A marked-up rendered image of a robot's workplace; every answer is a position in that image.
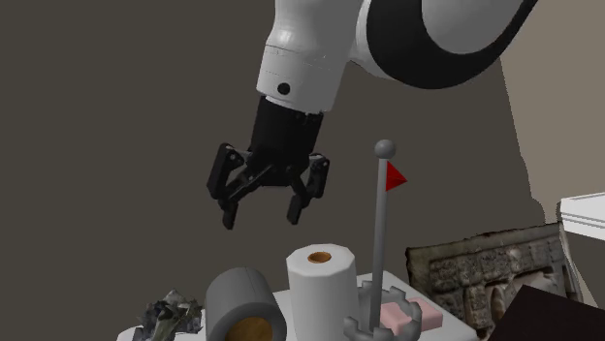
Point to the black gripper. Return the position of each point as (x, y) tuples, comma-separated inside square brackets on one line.
[(283, 137)]

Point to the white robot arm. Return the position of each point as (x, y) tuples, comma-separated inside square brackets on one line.
[(302, 52)]

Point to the grey tower with red flag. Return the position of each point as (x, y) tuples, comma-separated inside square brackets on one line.
[(379, 226)]

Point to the grey paper roll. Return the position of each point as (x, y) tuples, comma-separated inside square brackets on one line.
[(238, 295)]

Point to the white paper roll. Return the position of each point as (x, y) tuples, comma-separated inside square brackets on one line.
[(316, 293)]

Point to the crumpled dark grey object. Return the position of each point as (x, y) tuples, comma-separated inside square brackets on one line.
[(170, 314)]

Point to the pink soap bar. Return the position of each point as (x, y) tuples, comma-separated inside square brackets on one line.
[(427, 314)]

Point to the stone fireplace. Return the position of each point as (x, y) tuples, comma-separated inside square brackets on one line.
[(472, 269)]

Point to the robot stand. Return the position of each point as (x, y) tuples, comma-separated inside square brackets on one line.
[(553, 316)]

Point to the white shelf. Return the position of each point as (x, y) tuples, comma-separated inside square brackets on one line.
[(583, 212)]

